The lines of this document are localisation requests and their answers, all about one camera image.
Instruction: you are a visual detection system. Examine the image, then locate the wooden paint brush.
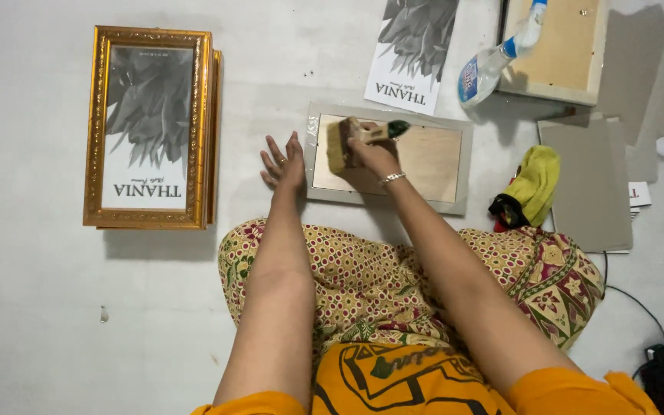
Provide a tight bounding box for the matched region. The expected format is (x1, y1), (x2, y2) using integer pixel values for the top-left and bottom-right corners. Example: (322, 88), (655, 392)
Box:
(326, 117), (412, 175)

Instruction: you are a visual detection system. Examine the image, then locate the person's left hand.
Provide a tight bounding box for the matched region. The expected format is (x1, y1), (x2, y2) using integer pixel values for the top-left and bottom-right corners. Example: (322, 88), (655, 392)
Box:
(259, 131), (308, 194)

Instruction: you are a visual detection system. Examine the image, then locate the white frame with wooden backing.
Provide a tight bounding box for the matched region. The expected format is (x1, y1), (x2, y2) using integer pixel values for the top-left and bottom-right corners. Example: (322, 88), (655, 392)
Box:
(496, 0), (610, 107)

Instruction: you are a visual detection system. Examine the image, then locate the large gray cardboard sheet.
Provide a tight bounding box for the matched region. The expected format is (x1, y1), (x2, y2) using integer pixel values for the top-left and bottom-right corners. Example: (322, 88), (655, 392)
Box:
(538, 117), (635, 254)

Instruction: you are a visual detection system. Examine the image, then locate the patterned batik skirt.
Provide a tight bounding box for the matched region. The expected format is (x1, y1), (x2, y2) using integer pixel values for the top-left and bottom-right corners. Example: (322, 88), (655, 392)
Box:
(217, 217), (606, 378)

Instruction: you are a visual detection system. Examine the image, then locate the gold ornate picture frame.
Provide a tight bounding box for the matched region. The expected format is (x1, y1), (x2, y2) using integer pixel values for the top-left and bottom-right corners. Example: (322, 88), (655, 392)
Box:
(97, 49), (222, 231)

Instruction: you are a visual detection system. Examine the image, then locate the leaf print paper sheet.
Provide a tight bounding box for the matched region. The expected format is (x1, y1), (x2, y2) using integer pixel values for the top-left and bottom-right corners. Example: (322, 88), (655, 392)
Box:
(364, 0), (461, 116)

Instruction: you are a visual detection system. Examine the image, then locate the orange printed shirt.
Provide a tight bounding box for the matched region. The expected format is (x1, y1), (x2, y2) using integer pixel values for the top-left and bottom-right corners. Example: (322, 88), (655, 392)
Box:
(190, 341), (662, 415)

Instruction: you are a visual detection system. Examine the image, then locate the stack of printed paper sheets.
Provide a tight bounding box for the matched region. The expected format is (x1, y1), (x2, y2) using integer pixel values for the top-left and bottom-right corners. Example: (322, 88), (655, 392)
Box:
(602, 181), (653, 255)

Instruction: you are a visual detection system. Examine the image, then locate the gold ornate frame with print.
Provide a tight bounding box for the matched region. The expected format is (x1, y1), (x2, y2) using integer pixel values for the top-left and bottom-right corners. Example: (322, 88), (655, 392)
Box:
(82, 25), (213, 231)

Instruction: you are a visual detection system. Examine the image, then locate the gray picture frame with glass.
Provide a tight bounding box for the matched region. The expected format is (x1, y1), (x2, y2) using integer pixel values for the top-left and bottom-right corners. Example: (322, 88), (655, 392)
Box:
(304, 102), (475, 217)

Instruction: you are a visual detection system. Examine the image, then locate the black and red cloth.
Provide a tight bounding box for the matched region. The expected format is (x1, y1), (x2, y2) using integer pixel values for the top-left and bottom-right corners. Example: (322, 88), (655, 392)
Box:
(487, 193), (532, 234)

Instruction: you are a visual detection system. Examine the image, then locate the black cable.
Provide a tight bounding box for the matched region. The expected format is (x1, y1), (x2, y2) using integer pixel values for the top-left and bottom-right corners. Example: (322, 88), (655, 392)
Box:
(601, 251), (664, 381)

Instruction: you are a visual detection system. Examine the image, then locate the clear spray bottle blue label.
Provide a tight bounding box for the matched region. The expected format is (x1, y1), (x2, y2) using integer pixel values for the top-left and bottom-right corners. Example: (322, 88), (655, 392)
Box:
(457, 0), (549, 110)

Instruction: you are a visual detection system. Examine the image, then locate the person's right hand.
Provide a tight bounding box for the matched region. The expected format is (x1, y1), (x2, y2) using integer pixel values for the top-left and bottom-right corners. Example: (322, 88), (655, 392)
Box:
(345, 120), (402, 183)

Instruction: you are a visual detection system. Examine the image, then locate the yellow cloth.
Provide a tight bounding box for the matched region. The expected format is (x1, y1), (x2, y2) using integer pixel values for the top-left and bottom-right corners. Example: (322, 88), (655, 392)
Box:
(502, 144), (562, 228)

